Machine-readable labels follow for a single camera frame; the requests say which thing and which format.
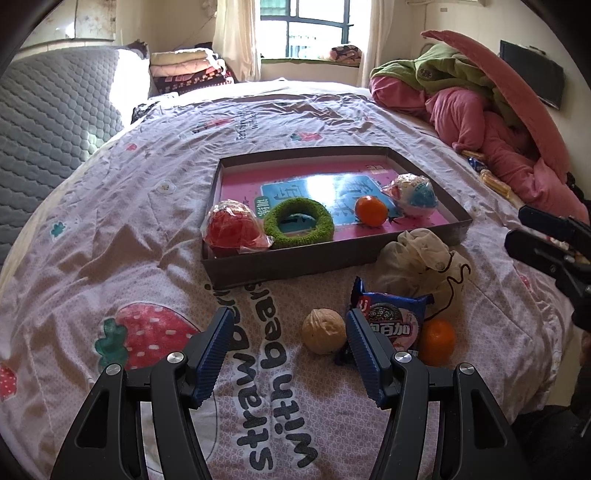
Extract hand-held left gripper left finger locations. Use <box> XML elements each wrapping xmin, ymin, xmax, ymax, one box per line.
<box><xmin>50</xmin><ymin>307</ymin><xmax>235</xmax><ymax>480</ymax></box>

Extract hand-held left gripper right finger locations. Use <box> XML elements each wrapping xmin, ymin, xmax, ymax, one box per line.
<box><xmin>346</xmin><ymin>308</ymin><xmax>520</xmax><ymax>480</ymax></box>

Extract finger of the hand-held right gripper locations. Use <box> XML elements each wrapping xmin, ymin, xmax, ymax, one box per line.
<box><xmin>504</xmin><ymin>228</ymin><xmax>576</xmax><ymax>288</ymax></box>
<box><xmin>518</xmin><ymin>204</ymin><xmax>591</xmax><ymax>250</ymax></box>

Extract blue cookie packet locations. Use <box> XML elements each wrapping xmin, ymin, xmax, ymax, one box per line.
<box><xmin>335</xmin><ymin>276</ymin><xmax>435</xmax><ymax>367</ymax></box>

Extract walnut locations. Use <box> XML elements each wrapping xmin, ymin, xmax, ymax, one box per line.
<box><xmin>301</xmin><ymin>308</ymin><xmax>347</xmax><ymax>355</ymax></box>

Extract orange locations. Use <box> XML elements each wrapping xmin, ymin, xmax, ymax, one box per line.
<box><xmin>355</xmin><ymin>195</ymin><xmax>389</xmax><ymax>228</ymax></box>
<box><xmin>419</xmin><ymin>319</ymin><xmax>457</xmax><ymax>367</ymax></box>

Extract grey cardboard box tray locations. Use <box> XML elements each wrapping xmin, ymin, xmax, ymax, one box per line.
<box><xmin>201</xmin><ymin>147</ymin><xmax>474</xmax><ymax>291</ymax></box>

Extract sheer mesh drawstring pouch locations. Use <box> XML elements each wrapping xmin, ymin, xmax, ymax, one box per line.
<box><xmin>373</xmin><ymin>228</ymin><xmax>472</xmax><ymax>319</ymax></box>

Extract egg toy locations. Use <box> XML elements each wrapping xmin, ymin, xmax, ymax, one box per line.
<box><xmin>203</xmin><ymin>199</ymin><xmax>273</xmax><ymax>254</ymax></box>
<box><xmin>381</xmin><ymin>173</ymin><xmax>438</xmax><ymax>220</ymax></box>

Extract green fuzzy ring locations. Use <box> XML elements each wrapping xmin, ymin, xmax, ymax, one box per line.
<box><xmin>263</xmin><ymin>198</ymin><xmax>334</xmax><ymax>250</ymax></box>

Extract yellow wafer snack packet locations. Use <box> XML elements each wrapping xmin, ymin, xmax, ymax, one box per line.
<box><xmin>480</xmin><ymin>169</ymin><xmax>513</xmax><ymax>199</ymax></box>

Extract pink quilt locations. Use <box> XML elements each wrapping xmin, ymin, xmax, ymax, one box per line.
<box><xmin>369</xmin><ymin>76</ymin><xmax>589</xmax><ymax>213</ymax></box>

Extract pink quilted cushion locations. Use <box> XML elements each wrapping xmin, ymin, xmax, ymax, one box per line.
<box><xmin>421</xmin><ymin>30</ymin><xmax>573</xmax><ymax>178</ymax></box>

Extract black television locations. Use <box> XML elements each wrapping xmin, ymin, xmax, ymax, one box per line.
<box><xmin>499</xmin><ymin>40</ymin><xmax>566</xmax><ymax>110</ymax></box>

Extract green blanket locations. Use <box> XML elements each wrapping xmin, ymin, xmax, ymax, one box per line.
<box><xmin>370</xmin><ymin>44</ymin><xmax>522</xmax><ymax>127</ymax></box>

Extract black patterned cloth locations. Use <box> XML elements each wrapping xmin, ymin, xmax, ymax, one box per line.
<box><xmin>131</xmin><ymin>102</ymin><xmax>160</xmax><ymax>123</ymax></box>

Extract cream curtain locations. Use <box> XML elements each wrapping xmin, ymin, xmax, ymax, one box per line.
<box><xmin>360</xmin><ymin>0</ymin><xmax>386</xmax><ymax>88</ymax></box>
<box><xmin>212</xmin><ymin>0</ymin><xmax>262</xmax><ymax>84</ymax></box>

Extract floral folded blanket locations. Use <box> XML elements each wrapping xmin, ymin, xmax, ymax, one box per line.
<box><xmin>321</xmin><ymin>45</ymin><xmax>363</xmax><ymax>65</ymax></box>

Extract dark patterned folded blanket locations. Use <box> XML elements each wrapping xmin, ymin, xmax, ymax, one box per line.
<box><xmin>152</xmin><ymin>71</ymin><xmax>234</xmax><ymax>95</ymax></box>

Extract pink folded blanket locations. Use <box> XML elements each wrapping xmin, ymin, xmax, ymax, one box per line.
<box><xmin>150</xmin><ymin>62</ymin><xmax>222</xmax><ymax>79</ymax></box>

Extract grey quilted headboard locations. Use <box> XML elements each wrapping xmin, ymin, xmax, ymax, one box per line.
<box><xmin>0</xmin><ymin>46</ymin><xmax>153</xmax><ymax>259</ymax></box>

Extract cream folded blanket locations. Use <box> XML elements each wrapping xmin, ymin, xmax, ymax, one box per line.
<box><xmin>150</xmin><ymin>50</ymin><xmax>213</xmax><ymax>68</ymax></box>

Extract dark framed window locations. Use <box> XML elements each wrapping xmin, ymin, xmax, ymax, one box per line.
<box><xmin>261</xmin><ymin>0</ymin><xmax>372</xmax><ymax>61</ymax></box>

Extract floral wall art panels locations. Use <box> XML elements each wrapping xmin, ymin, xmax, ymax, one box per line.
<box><xmin>23</xmin><ymin>0</ymin><xmax>116</xmax><ymax>44</ymax></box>

